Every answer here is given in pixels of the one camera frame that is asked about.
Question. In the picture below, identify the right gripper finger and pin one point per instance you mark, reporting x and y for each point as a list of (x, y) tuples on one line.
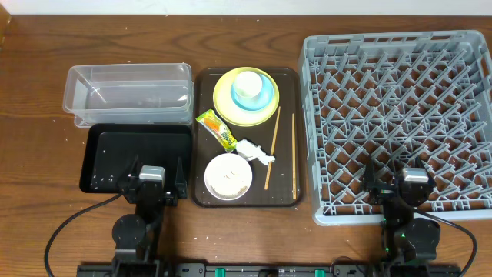
[(369, 179), (419, 164)]

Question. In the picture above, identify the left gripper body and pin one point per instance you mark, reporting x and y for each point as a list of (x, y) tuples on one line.
[(152, 195)]

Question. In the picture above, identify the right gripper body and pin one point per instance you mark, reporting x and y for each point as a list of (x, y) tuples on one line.
[(383, 191)]

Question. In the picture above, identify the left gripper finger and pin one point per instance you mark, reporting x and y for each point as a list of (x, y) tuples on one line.
[(181, 182), (133, 171)]

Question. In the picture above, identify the pink bowl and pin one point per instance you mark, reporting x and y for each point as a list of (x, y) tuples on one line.
[(228, 176)]

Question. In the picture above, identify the yellow green snack wrapper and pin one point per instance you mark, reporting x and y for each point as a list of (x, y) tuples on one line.
[(218, 129)]

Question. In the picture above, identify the white napkin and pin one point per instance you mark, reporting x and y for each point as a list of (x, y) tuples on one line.
[(249, 151)]

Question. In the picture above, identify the wooden chopstick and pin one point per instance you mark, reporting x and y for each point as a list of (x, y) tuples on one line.
[(273, 144), (293, 159)]

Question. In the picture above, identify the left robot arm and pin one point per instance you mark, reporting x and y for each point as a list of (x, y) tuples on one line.
[(136, 235)]

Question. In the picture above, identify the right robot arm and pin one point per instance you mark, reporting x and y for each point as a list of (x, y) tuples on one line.
[(409, 242)]

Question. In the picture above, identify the grey dishwasher rack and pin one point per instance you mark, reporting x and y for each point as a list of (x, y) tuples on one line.
[(393, 98)]

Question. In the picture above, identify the black plastic bin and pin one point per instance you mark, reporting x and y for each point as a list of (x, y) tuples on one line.
[(111, 150)]

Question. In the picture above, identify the clear plastic bin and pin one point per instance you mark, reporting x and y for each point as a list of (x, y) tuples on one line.
[(153, 93)]

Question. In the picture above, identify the brown serving tray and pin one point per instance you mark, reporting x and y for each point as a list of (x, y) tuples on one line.
[(279, 193)]

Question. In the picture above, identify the yellow plate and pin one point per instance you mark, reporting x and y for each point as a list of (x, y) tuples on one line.
[(224, 104)]

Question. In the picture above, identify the light blue bowl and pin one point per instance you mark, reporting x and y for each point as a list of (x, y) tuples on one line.
[(262, 100)]

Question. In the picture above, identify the white cup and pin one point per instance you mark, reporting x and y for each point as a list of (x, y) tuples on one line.
[(247, 84)]

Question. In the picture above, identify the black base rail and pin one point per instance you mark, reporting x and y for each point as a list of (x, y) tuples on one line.
[(200, 270)]

